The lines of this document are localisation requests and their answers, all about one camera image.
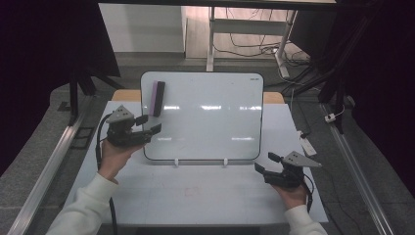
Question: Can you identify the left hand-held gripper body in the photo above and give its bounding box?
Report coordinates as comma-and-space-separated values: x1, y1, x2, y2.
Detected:
105, 104, 153, 148

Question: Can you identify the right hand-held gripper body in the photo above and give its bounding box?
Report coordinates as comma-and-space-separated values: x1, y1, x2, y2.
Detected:
263, 150, 322, 189

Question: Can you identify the person's right hand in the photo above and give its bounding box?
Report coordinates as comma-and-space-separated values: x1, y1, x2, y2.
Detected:
272, 180, 308, 211

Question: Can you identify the person's left hand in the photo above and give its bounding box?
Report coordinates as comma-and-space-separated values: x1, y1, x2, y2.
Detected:
97, 138, 145, 184

